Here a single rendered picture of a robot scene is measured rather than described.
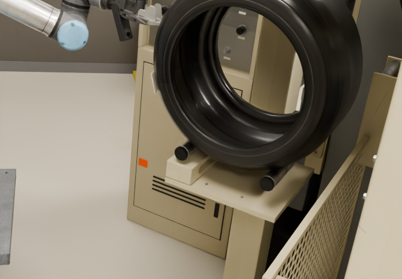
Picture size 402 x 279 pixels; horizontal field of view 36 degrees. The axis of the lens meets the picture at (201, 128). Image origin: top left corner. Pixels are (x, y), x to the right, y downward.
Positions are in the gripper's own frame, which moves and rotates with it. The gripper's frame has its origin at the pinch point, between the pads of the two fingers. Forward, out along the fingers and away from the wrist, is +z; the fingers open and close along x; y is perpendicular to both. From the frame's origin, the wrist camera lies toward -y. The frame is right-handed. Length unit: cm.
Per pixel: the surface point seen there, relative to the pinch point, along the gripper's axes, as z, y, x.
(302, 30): 44.9, 17.9, -11.8
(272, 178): 49, -26, -11
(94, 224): -41, -129, 48
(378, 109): 66, -6, 18
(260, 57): 24.6, -7.9, 25.1
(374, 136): 68, -15, 18
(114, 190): -50, -131, 78
